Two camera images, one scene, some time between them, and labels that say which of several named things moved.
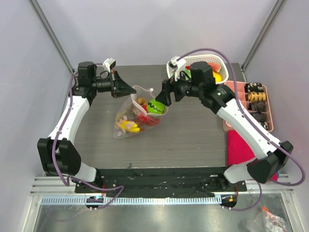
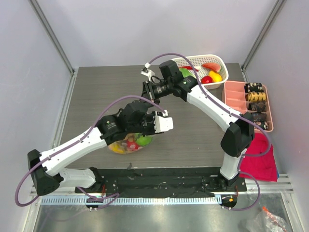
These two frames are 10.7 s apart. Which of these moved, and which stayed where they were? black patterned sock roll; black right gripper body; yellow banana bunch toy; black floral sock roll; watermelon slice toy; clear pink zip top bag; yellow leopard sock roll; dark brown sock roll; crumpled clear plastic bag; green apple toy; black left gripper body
Moved: black left gripper body; black right gripper body; green apple toy; yellow banana bunch toy; clear pink zip top bag
Stayed: crumpled clear plastic bag; dark brown sock roll; watermelon slice toy; yellow leopard sock roll; black patterned sock roll; black floral sock roll
